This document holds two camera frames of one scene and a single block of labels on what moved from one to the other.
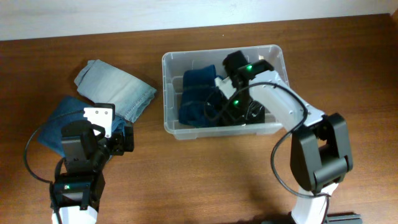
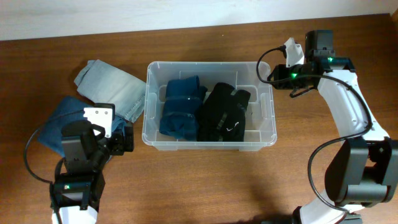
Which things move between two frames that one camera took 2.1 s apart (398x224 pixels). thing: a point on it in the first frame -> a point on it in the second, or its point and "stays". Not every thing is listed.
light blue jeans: x=101 y=83 stays
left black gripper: x=121 y=143 stays
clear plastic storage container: x=175 y=63 -> x=254 y=76
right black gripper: x=233 y=112 -> x=282 y=72
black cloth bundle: x=215 y=102 stays
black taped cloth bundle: x=255 y=112 -> x=234 y=124
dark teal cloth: x=197 y=83 -> x=181 y=106
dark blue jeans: x=68 y=109 stays
